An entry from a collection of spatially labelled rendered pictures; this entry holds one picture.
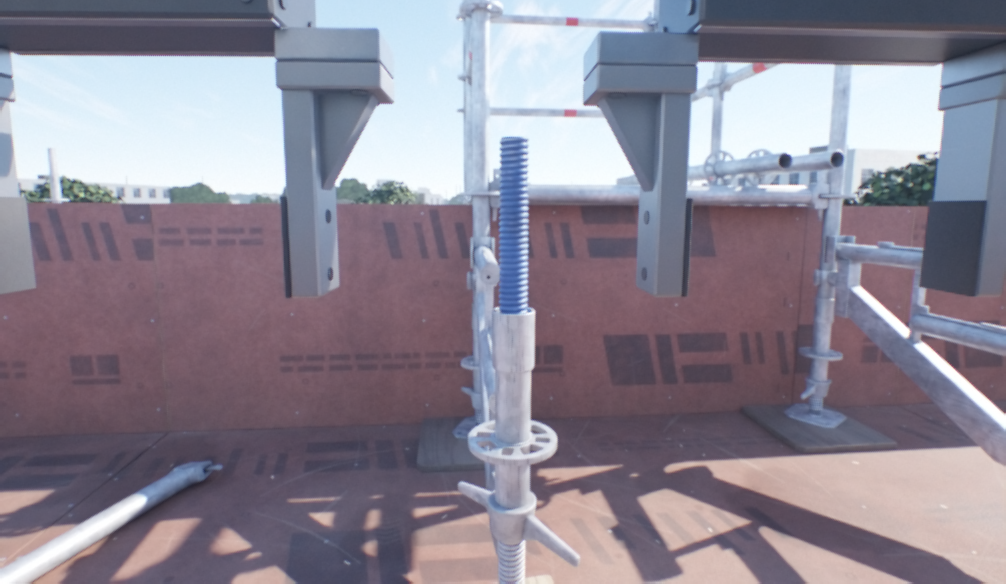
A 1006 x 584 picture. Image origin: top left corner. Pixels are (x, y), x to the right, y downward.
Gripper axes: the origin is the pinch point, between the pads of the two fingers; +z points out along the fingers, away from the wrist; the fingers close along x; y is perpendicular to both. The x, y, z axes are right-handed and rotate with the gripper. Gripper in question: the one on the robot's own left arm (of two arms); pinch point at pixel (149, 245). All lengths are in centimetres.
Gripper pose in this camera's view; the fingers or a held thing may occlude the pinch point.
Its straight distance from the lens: 25.4
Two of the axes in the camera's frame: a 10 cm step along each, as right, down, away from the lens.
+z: 0.0, 9.9, 1.2
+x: -10.0, 0.0, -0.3
